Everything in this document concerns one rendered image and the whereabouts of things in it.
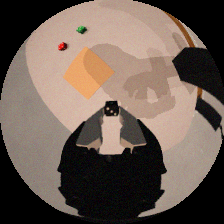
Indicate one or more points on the tan mat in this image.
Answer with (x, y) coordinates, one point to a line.
(87, 73)

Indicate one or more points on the green die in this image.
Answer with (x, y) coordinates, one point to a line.
(81, 29)

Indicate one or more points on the red die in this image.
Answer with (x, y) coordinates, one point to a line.
(62, 46)

